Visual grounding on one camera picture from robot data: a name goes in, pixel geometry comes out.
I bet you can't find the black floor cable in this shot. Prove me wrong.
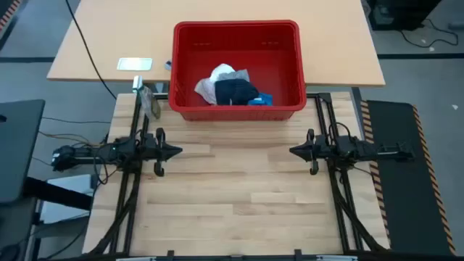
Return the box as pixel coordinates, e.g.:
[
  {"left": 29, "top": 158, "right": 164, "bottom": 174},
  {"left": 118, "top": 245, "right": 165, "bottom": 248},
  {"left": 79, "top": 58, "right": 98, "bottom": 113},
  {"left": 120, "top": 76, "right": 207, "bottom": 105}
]
[{"left": 397, "top": 17, "right": 460, "bottom": 49}]

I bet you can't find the grey garment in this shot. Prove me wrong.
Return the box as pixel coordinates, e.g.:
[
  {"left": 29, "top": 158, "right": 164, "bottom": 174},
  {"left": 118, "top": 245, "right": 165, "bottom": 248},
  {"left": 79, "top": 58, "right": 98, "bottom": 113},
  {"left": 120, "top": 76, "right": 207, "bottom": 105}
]
[{"left": 216, "top": 69, "right": 251, "bottom": 83}]

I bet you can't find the black equipment cabinet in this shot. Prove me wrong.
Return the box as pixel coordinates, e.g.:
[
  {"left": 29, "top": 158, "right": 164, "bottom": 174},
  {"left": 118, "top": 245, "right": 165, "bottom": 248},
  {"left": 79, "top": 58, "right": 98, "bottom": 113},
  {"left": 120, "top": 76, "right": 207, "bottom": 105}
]
[{"left": 365, "top": 0, "right": 444, "bottom": 32}]

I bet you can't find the clear spray cleaner bottle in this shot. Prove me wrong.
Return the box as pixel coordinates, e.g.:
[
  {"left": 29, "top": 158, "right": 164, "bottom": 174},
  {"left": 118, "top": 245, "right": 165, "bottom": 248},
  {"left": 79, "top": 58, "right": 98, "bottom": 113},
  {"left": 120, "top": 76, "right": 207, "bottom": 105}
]
[{"left": 132, "top": 75, "right": 162, "bottom": 121}]

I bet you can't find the black desk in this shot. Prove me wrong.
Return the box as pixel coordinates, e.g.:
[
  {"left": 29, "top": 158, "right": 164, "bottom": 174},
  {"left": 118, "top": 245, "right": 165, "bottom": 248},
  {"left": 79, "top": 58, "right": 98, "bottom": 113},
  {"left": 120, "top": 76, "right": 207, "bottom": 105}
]
[{"left": 0, "top": 99, "right": 46, "bottom": 204}]

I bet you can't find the bright blue garment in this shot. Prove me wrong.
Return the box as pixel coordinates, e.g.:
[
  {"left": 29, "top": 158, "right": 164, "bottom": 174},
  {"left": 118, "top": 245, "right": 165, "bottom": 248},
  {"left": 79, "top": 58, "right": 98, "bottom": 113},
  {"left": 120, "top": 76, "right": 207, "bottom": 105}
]
[{"left": 247, "top": 92, "right": 273, "bottom": 107}]

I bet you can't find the striped mat edge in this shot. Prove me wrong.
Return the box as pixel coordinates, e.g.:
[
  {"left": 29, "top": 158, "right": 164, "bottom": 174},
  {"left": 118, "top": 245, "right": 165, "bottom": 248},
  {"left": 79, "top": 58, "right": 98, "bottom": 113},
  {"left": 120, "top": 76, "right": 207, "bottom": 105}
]
[{"left": 0, "top": 0, "right": 23, "bottom": 32}]

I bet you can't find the black bar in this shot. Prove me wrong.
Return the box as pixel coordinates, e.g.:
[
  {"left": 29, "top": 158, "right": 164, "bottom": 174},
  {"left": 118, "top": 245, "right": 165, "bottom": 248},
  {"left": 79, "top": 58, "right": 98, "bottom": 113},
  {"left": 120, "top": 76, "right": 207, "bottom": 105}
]
[{"left": 22, "top": 176, "right": 94, "bottom": 212}]

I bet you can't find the black cable across beige table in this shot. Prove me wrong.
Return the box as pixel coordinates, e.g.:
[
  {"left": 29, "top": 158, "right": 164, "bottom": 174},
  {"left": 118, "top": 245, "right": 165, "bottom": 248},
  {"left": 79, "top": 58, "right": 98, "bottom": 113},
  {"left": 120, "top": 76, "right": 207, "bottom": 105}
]
[{"left": 65, "top": 0, "right": 118, "bottom": 101}]

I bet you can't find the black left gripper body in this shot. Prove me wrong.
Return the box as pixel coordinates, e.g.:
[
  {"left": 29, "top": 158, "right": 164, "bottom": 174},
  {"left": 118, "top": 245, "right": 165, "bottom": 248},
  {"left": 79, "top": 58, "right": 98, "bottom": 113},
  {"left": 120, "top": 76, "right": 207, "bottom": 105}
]
[{"left": 139, "top": 133, "right": 162, "bottom": 162}]

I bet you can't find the black hazard-striped floor mat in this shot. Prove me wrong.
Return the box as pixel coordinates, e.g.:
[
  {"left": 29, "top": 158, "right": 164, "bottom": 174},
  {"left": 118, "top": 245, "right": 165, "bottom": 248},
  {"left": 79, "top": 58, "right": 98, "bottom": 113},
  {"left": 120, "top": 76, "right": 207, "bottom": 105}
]
[{"left": 359, "top": 99, "right": 457, "bottom": 257}]

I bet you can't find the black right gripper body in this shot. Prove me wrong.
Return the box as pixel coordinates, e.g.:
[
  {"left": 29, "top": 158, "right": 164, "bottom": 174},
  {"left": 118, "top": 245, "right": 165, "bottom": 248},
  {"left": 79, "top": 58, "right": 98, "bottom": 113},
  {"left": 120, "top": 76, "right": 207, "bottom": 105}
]
[{"left": 313, "top": 133, "right": 340, "bottom": 162}]

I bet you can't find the black aluminium rig frame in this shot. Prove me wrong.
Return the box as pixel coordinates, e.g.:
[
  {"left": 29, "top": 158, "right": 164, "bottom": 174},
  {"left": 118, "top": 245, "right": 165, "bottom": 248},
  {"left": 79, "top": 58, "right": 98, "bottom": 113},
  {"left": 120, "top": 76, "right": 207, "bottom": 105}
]
[{"left": 83, "top": 92, "right": 392, "bottom": 261}]

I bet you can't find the red plastic laundry basket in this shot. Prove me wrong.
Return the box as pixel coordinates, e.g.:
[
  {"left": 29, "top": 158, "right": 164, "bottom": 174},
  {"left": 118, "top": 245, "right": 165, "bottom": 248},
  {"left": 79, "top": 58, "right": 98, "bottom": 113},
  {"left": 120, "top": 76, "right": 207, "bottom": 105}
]
[{"left": 168, "top": 20, "right": 308, "bottom": 122}]

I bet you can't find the dark navy garment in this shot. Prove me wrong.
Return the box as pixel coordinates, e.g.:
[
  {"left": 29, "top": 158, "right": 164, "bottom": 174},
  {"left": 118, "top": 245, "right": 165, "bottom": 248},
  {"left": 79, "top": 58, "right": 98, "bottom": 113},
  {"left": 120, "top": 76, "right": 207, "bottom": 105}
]
[{"left": 214, "top": 78, "right": 260, "bottom": 107}]

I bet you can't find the white garment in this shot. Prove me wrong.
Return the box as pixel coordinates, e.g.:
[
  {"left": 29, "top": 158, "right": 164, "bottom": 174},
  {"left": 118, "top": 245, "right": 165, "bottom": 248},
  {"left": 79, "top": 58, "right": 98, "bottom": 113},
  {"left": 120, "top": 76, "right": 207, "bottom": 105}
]
[{"left": 194, "top": 63, "right": 236, "bottom": 106}]

